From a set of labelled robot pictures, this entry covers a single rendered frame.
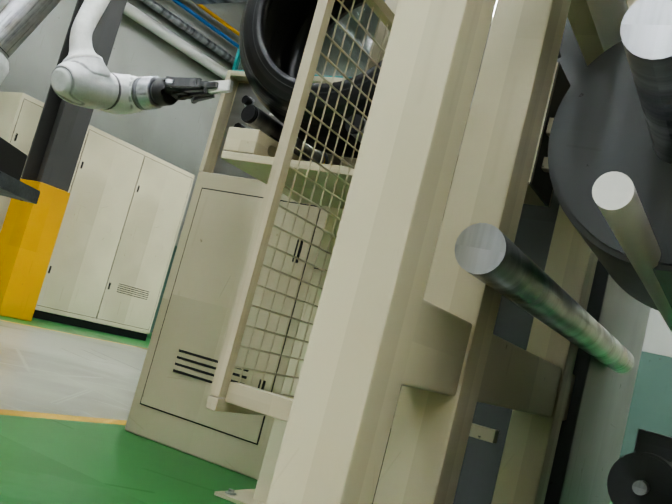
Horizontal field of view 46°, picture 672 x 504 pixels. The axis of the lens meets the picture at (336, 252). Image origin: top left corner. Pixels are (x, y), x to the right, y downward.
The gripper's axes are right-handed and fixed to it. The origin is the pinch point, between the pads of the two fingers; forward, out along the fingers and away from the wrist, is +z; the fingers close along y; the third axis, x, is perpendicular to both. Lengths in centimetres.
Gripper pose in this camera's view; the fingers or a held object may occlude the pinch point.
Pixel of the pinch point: (220, 86)
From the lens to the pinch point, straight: 211.4
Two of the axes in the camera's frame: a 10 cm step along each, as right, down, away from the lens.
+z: 8.8, 0.3, -4.7
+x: -1.3, 9.7, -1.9
